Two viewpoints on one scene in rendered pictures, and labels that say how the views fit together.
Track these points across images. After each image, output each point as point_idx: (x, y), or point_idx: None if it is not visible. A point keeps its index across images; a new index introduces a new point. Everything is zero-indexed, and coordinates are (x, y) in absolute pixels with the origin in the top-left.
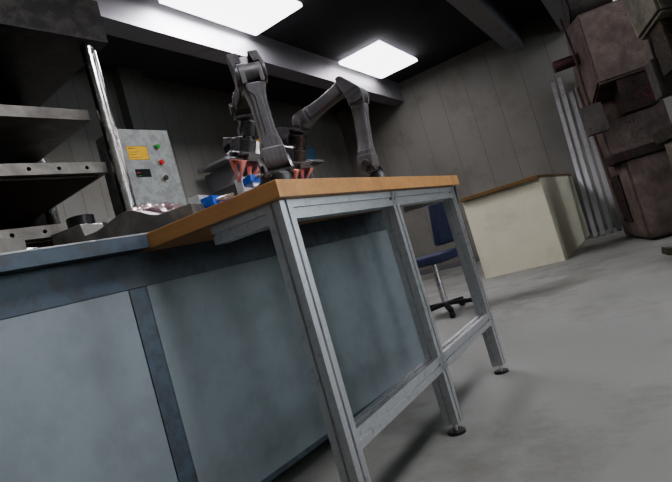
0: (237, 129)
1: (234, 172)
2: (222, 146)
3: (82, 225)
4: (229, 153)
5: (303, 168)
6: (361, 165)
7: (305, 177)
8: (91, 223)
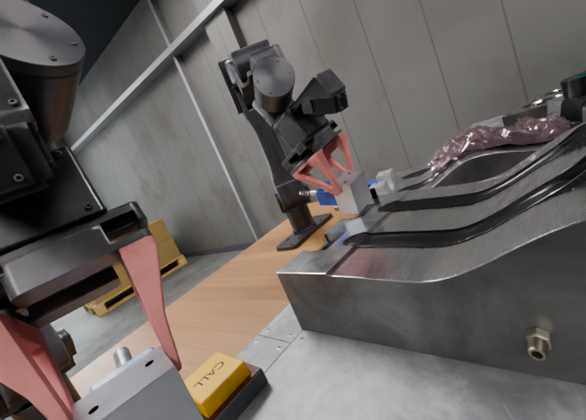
0: (288, 62)
1: (350, 158)
2: (343, 83)
3: (548, 103)
4: (335, 123)
5: (23, 332)
6: (71, 339)
7: (64, 388)
8: (563, 98)
